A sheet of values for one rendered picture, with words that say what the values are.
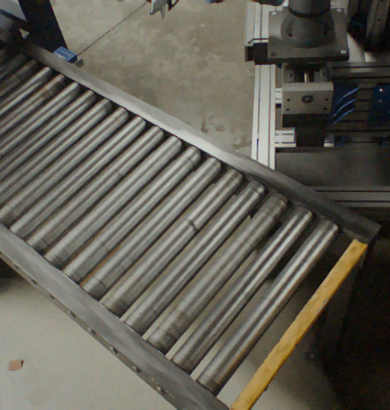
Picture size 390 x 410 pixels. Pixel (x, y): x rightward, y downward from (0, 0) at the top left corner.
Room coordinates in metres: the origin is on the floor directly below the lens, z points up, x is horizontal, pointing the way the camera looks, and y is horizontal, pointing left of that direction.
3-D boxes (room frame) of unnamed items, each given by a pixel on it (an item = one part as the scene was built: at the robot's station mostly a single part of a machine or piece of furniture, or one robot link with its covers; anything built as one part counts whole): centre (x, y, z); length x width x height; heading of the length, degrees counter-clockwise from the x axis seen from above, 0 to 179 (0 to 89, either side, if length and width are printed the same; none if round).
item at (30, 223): (0.88, 0.26, 0.77); 0.47 x 0.05 x 0.05; 131
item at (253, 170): (1.05, 0.07, 0.74); 1.34 x 0.05 x 0.12; 41
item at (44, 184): (0.93, 0.31, 0.77); 0.47 x 0.05 x 0.05; 131
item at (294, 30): (1.22, -0.42, 0.87); 0.15 x 0.15 x 0.10
